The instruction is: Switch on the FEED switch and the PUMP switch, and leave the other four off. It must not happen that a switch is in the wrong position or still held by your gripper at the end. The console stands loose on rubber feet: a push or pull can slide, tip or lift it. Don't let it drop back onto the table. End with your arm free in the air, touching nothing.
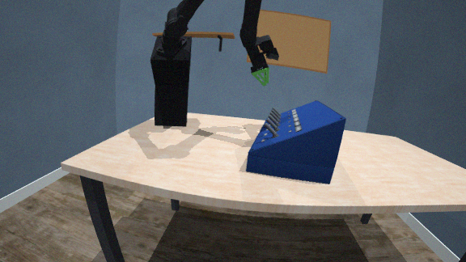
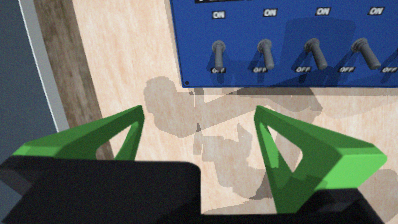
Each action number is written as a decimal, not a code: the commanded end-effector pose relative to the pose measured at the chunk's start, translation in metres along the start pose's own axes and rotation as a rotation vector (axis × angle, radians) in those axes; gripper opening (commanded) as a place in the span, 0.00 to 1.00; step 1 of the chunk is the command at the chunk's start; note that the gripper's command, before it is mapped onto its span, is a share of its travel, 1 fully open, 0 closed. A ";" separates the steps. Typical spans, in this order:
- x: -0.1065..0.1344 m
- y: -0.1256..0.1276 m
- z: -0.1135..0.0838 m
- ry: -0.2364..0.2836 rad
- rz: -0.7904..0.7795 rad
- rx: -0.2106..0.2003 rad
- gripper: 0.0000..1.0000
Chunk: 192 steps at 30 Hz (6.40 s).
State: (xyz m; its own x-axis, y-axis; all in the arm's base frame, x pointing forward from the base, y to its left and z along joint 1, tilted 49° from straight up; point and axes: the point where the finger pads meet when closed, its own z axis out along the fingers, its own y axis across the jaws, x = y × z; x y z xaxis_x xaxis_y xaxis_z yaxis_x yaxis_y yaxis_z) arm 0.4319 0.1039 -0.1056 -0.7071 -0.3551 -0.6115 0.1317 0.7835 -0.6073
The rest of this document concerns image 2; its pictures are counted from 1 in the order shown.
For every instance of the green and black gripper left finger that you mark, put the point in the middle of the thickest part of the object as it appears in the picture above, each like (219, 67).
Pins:
(82, 142)

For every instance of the blue switch panel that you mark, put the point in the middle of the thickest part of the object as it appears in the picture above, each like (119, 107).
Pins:
(300, 34)

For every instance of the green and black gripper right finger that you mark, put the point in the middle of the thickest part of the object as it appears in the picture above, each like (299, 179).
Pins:
(331, 160)

